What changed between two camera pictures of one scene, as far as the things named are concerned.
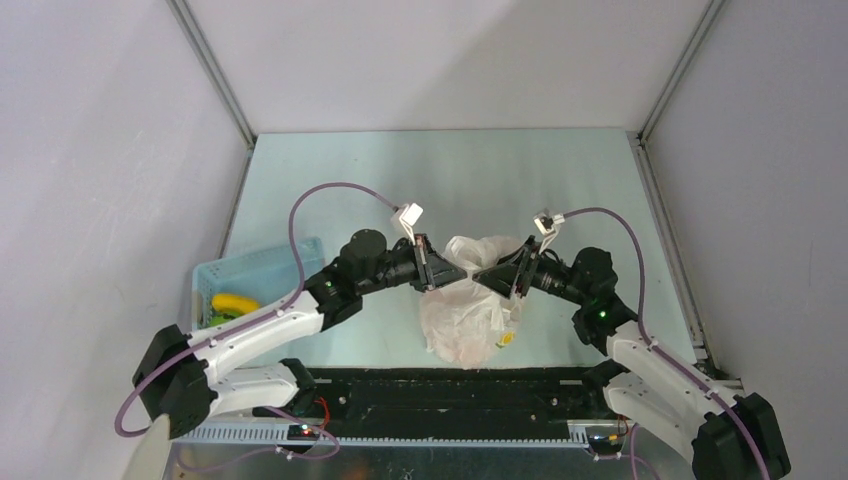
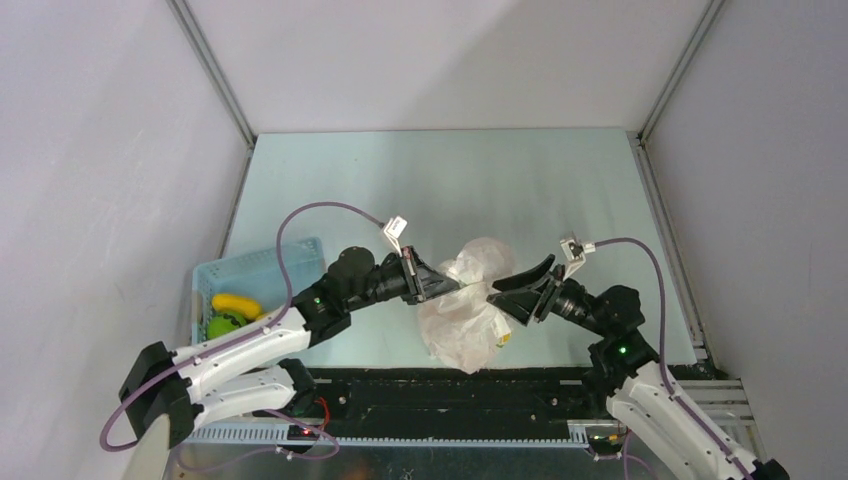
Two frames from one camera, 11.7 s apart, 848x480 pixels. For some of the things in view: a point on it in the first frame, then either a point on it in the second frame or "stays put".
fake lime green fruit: (219, 319) stays put
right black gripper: (502, 277) → (521, 304)
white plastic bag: (466, 321) stays put
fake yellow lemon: (234, 301) stays put
